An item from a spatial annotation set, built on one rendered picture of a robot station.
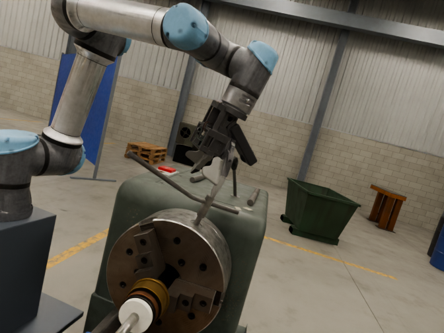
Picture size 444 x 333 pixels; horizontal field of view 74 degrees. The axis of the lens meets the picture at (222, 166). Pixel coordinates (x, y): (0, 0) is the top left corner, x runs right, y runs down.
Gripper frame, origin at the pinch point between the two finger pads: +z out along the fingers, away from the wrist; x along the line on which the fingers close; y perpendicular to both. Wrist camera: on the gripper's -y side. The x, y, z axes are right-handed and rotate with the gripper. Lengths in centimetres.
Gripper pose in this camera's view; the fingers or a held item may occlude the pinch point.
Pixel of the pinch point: (202, 185)
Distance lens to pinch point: 72.6
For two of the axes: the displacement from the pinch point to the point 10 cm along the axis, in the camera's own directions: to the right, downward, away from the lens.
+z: -4.6, 8.7, 1.6
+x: 3.9, 3.6, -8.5
